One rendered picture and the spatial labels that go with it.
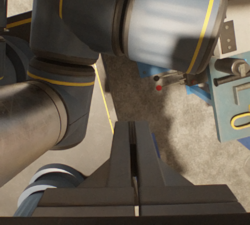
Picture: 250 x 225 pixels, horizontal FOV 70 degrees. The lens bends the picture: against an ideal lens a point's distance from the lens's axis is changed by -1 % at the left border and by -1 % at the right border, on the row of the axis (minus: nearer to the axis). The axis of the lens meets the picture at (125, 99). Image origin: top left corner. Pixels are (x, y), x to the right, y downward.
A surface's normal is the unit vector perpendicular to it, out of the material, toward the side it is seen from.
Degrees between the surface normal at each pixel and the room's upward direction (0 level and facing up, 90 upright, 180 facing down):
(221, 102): 0
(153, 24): 16
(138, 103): 0
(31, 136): 78
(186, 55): 40
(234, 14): 0
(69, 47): 21
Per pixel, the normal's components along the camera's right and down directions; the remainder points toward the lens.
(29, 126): 0.93, -0.23
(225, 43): 0.00, 0.27
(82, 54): 0.67, 0.33
